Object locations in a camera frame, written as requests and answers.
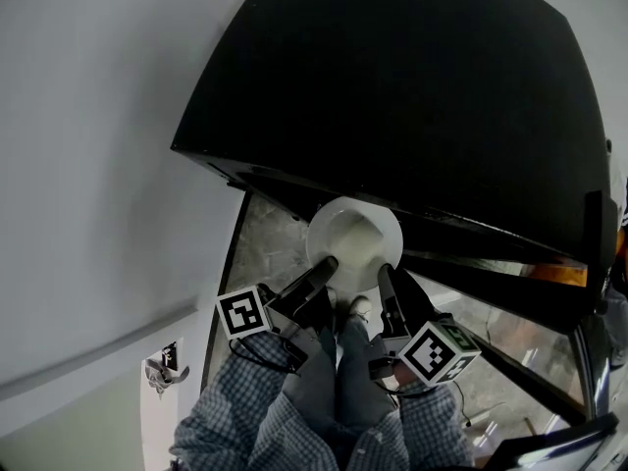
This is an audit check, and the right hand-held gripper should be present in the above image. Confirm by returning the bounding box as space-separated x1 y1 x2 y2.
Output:
367 262 482 389

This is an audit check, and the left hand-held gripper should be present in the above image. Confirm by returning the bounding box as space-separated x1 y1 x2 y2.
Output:
214 255 340 365

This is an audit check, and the white round plate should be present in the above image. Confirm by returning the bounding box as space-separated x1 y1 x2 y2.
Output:
305 196 405 292

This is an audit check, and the black cabinet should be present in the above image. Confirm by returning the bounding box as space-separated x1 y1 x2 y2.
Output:
170 0 620 431

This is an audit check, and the person's left forearm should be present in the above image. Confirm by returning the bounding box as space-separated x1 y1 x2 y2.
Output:
169 334 315 471

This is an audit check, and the person's right forearm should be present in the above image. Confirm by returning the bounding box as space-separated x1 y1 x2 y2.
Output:
387 380 477 471

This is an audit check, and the person's right shoe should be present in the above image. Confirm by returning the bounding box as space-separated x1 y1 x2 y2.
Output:
346 295 375 323

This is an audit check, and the person's right leg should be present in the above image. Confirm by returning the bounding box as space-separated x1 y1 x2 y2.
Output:
336 311 396 434

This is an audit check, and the person's leg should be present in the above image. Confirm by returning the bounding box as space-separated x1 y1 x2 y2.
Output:
282 326 340 441
336 311 396 434

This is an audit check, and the person's left leg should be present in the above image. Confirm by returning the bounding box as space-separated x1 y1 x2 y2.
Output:
282 326 340 441

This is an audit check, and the person's checked shirt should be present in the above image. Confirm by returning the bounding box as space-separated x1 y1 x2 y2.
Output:
274 412 418 471

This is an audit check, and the orange mat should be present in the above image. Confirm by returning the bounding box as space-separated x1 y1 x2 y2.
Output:
527 261 589 288

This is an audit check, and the black plate with white marks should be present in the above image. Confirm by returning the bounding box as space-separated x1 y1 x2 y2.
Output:
160 341 180 371

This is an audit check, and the black flat device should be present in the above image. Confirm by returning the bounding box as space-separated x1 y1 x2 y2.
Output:
497 409 628 471

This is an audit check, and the frosted glass window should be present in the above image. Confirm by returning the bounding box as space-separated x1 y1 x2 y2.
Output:
0 360 144 471

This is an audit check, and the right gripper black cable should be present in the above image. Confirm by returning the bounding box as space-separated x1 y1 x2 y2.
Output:
372 378 433 400

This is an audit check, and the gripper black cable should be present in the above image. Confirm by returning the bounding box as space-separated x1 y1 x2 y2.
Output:
228 337 300 376
372 378 433 400

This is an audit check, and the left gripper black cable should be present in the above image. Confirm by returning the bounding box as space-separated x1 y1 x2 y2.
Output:
228 337 300 376

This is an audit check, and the black floor cable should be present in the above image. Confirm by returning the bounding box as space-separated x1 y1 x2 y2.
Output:
453 380 495 430

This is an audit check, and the silver door handle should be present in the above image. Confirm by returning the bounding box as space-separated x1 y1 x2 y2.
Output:
143 355 191 401

